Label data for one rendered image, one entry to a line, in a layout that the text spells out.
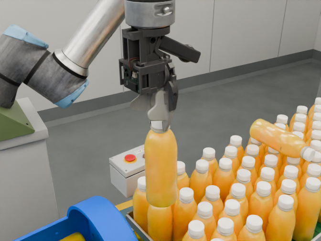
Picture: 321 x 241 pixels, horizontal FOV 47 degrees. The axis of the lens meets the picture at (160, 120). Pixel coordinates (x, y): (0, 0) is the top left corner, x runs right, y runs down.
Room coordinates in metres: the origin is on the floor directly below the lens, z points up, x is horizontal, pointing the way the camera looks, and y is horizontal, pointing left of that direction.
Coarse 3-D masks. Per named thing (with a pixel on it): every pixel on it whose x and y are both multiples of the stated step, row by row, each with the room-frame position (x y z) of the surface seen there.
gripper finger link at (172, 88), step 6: (174, 78) 0.64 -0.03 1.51; (168, 84) 0.64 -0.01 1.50; (174, 84) 0.64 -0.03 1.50; (168, 90) 0.64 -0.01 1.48; (174, 90) 0.63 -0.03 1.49; (168, 96) 0.64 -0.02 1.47; (174, 96) 0.63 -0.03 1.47; (168, 102) 0.64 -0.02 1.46; (174, 102) 0.63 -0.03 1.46; (174, 108) 0.64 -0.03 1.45
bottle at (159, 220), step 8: (152, 208) 0.76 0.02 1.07; (160, 208) 0.76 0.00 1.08; (168, 208) 0.77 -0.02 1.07; (152, 216) 0.75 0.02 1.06; (160, 216) 0.75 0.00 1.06; (168, 216) 0.76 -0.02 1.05; (152, 224) 0.75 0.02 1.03; (160, 224) 0.74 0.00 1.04; (168, 224) 0.75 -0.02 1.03; (152, 232) 0.75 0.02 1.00; (160, 232) 0.74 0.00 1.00; (168, 232) 0.75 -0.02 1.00; (160, 240) 0.74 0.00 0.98; (168, 240) 0.75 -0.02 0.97
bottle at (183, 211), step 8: (192, 200) 0.78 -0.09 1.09; (176, 208) 0.78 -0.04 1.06; (184, 208) 0.76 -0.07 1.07; (192, 208) 0.77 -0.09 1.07; (176, 216) 0.77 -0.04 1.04; (184, 216) 0.76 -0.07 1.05; (192, 216) 0.76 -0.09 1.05; (176, 224) 0.77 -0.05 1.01; (184, 224) 0.75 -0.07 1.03; (176, 232) 0.76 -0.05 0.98; (184, 232) 0.75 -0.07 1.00; (176, 240) 0.76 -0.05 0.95
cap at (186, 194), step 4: (184, 188) 0.80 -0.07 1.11; (188, 188) 0.80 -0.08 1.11; (180, 192) 0.79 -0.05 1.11; (184, 192) 0.79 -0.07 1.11; (188, 192) 0.79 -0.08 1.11; (192, 192) 0.79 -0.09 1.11; (180, 196) 0.78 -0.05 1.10; (184, 196) 0.77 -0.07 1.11; (188, 196) 0.77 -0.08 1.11; (192, 196) 0.78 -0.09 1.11; (184, 200) 0.77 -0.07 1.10; (188, 200) 0.77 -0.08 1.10
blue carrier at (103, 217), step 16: (80, 208) 0.59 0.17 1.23; (96, 208) 0.59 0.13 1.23; (112, 208) 0.59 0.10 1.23; (48, 224) 0.64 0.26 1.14; (64, 224) 0.66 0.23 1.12; (80, 224) 0.69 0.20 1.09; (96, 224) 0.54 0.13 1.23; (112, 224) 0.55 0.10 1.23; (128, 224) 0.56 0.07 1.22; (16, 240) 0.59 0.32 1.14; (32, 240) 0.61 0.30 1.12; (48, 240) 0.63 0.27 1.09; (96, 240) 0.67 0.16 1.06; (112, 240) 0.52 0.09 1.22; (128, 240) 0.52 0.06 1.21
